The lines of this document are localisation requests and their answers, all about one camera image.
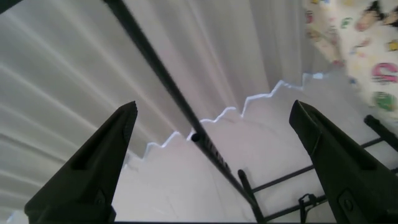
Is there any white curtain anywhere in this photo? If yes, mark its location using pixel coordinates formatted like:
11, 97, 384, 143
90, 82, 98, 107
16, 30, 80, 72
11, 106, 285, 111
0, 0, 330, 218

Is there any black clothes rack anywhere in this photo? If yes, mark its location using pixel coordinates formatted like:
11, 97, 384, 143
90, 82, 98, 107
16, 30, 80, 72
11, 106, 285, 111
0, 0, 398, 224

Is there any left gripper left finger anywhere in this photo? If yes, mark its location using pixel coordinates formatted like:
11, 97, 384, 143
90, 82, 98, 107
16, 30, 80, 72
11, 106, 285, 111
24, 100, 139, 224

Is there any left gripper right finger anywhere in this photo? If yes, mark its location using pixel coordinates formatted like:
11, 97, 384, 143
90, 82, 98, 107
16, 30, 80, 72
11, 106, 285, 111
288, 99, 398, 224

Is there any cream printed garment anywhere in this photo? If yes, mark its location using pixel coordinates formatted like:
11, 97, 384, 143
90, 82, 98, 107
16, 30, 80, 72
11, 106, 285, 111
303, 0, 398, 121

